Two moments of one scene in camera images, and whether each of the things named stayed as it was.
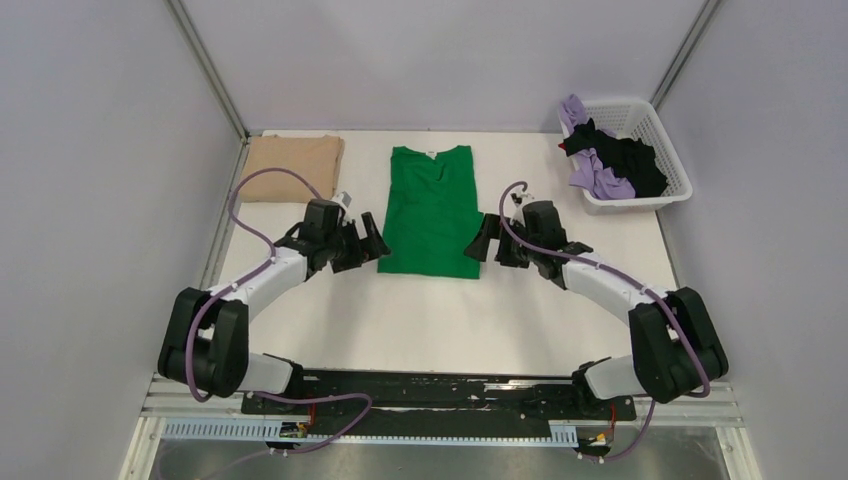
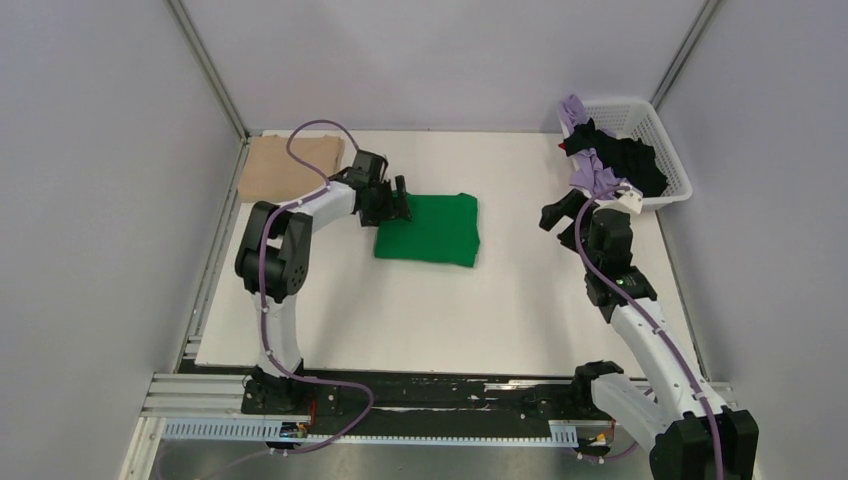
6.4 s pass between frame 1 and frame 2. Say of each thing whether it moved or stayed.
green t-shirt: moved
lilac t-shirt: stayed
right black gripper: moved
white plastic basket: stayed
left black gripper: moved
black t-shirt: stayed
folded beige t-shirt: stayed
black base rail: stayed
